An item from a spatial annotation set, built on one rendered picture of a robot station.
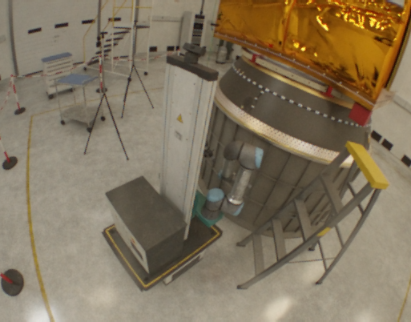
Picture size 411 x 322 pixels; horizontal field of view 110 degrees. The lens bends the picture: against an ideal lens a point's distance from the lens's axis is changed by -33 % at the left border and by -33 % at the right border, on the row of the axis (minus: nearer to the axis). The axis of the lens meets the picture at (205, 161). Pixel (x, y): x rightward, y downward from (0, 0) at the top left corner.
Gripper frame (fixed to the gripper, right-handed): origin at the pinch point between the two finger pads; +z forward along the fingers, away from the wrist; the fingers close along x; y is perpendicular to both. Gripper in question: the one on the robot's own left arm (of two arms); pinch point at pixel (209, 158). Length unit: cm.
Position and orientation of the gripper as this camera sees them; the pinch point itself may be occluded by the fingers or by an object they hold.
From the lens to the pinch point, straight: 208.9
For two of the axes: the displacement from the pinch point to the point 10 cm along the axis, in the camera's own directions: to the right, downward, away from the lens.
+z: 2.5, 6.5, 7.2
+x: -6.0, -4.8, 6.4
